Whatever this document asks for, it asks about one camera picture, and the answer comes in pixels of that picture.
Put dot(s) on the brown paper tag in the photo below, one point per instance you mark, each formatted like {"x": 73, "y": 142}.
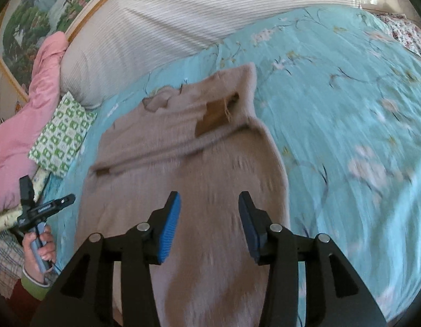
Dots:
{"x": 214, "y": 115}

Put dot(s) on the green patterned pillow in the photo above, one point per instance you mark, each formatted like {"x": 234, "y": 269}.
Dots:
{"x": 62, "y": 136}

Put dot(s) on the person's left hand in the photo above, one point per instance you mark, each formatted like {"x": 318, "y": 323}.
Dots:
{"x": 33, "y": 255}

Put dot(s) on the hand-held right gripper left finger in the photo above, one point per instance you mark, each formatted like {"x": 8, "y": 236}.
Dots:
{"x": 171, "y": 221}

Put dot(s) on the plaid cloth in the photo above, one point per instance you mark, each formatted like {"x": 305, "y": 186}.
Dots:
{"x": 4, "y": 259}

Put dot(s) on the landscape painting headboard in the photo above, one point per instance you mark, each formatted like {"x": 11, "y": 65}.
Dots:
{"x": 37, "y": 13}

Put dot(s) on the floral pillow at right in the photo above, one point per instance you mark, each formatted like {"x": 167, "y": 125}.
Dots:
{"x": 408, "y": 32}

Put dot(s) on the pink quilt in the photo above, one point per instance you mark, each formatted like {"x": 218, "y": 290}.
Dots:
{"x": 13, "y": 143}

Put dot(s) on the beige knit sweater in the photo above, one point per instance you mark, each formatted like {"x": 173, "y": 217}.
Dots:
{"x": 197, "y": 163}

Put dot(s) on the person's left forearm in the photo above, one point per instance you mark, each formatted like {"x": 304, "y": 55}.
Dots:
{"x": 30, "y": 288}

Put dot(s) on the teal floral bedsheet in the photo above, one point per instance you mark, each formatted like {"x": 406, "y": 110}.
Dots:
{"x": 333, "y": 92}

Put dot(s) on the white ribbed headboard cushion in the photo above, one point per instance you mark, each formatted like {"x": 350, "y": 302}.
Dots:
{"x": 197, "y": 10}

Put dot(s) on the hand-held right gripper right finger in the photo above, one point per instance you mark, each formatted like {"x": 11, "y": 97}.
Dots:
{"x": 248, "y": 224}

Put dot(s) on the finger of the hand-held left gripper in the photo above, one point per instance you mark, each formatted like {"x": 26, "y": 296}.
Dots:
{"x": 26, "y": 190}
{"x": 55, "y": 203}

